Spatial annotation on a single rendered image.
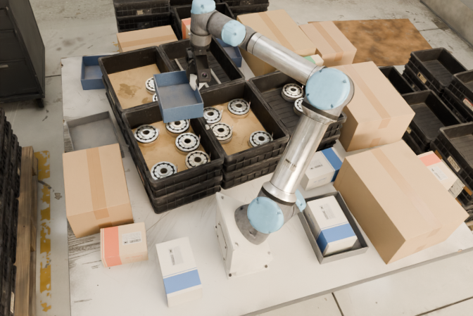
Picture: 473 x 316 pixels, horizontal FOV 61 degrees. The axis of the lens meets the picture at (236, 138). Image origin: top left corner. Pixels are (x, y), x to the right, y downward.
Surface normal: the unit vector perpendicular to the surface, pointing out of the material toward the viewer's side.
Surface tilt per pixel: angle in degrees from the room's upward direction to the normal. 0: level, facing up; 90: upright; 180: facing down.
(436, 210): 0
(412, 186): 0
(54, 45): 0
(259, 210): 61
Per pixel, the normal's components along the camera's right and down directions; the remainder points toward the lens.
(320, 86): -0.35, -0.05
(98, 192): 0.07, -0.66
